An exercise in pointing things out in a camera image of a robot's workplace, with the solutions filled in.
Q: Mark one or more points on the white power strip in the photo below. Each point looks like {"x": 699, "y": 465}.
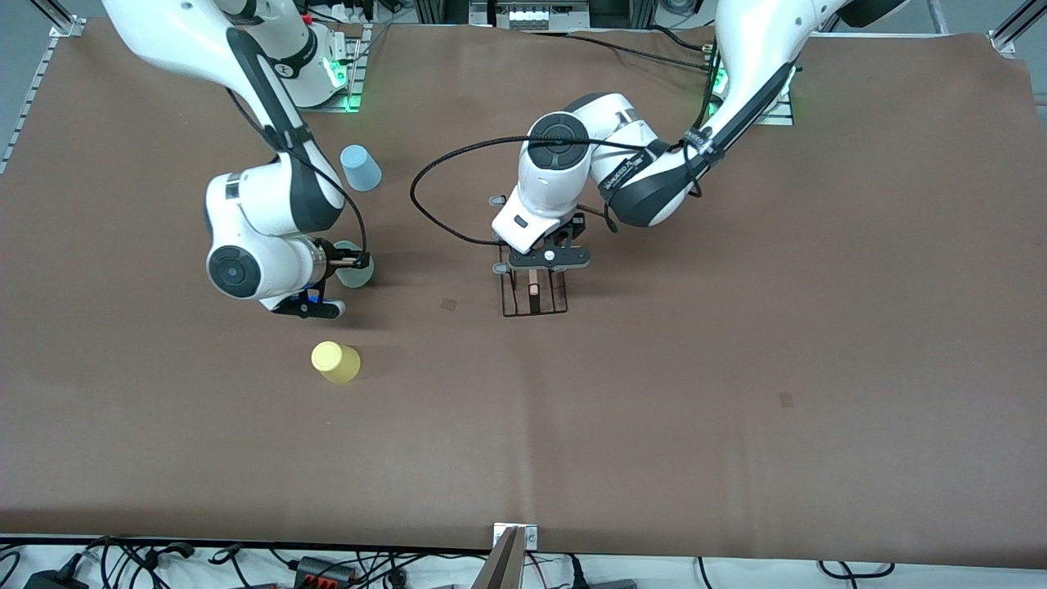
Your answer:
{"x": 348, "y": 12}

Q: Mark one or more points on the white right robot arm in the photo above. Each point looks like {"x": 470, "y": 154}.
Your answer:
{"x": 270, "y": 196}

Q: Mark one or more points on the white electrical device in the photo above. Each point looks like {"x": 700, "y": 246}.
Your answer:
{"x": 532, "y": 15}

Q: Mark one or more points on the brown table cover sheet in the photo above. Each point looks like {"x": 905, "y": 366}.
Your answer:
{"x": 654, "y": 409}

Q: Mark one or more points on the black box with red connectors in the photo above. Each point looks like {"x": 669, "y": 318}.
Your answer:
{"x": 323, "y": 568}

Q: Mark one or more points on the grey-green plastic cup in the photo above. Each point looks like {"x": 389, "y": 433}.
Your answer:
{"x": 353, "y": 279}

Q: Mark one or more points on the grey camera stand pole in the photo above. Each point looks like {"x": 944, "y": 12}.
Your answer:
{"x": 503, "y": 568}

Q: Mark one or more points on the light blue plastic cup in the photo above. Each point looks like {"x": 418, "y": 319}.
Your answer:
{"x": 360, "y": 168}

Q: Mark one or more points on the aluminium corner profile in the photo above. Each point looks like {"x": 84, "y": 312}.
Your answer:
{"x": 61, "y": 24}
{"x": 1010, "y": 37}

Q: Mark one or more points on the silver stand bracket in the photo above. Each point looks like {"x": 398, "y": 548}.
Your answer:
{"x": 532, "y": 537}

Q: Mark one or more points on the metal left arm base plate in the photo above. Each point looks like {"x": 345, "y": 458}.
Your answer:
{"x": 779, "y": 116}

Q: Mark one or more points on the yellow plastic cup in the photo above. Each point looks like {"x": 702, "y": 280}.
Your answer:
{"x": 335, "y": 361}

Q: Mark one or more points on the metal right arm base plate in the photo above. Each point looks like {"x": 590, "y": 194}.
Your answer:
{"x": 352, "y": 90}

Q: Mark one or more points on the aluminium edge rail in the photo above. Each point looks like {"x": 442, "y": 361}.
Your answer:
{"x": 33, "y": 90}

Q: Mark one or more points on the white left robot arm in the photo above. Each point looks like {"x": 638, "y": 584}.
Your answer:
{"x": 736, "y": 49}

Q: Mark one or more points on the black power adapter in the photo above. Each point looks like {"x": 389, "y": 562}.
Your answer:
{"x": 53, "y": 581}

